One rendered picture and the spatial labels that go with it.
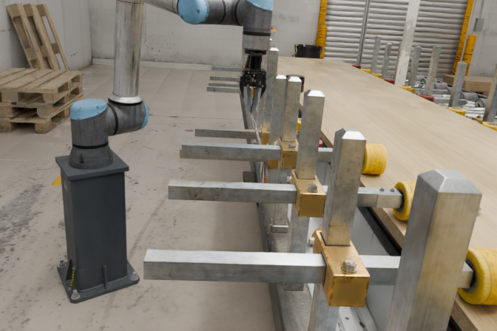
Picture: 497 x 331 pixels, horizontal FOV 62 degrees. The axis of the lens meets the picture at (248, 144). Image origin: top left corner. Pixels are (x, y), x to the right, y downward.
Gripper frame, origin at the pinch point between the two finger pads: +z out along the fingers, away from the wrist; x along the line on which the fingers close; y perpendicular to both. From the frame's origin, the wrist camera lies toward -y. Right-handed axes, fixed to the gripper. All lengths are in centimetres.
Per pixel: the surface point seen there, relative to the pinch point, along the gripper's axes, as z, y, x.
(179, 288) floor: 97, -29, -26
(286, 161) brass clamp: 2.8, 44.0, 6.4
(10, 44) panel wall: 28, -399, -274
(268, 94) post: -2.4, -13.3, 7.3
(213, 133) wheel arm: 12.7, -9.6, -12.7
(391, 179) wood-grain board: 7, 43, 34
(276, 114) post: -1.2, 11.7, 7.5
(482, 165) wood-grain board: 7, 29, 68
